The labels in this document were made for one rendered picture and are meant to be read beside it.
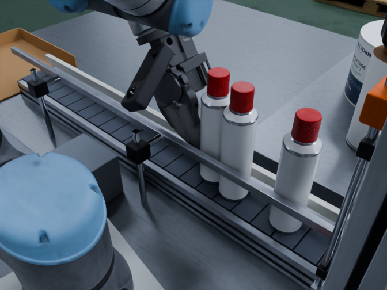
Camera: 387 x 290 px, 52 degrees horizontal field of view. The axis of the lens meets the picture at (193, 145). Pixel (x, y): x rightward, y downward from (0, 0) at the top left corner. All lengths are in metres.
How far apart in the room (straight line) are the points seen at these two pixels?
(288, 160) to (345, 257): 0.20
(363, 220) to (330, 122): 0.56
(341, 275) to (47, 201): 0.29
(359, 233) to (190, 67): 0.40
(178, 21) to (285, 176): 0.25
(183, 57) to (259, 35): 0.71
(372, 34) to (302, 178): 0.47
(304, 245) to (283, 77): 0.60
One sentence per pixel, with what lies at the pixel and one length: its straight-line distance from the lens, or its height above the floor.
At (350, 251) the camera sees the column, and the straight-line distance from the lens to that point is 0.36.
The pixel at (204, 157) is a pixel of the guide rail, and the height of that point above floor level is 0.96.
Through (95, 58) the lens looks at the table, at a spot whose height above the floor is 0.83.
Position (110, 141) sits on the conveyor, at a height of 0.88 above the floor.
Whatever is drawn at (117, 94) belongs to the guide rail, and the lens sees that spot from 0.87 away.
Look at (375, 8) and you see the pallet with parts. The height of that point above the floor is 0.06.
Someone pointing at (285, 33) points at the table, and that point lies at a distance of 1.39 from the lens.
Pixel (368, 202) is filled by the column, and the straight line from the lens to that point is 0.32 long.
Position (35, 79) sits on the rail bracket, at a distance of 0.84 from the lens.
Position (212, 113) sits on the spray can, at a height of 1.03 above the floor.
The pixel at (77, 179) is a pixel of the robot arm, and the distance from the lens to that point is 0.44.
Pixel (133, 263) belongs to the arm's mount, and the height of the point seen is 0.85.
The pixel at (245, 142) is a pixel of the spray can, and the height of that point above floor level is 1.01.
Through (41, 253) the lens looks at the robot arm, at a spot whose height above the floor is 1.04.
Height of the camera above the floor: 1.36
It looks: 39 degrees down
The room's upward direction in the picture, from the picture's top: straight up
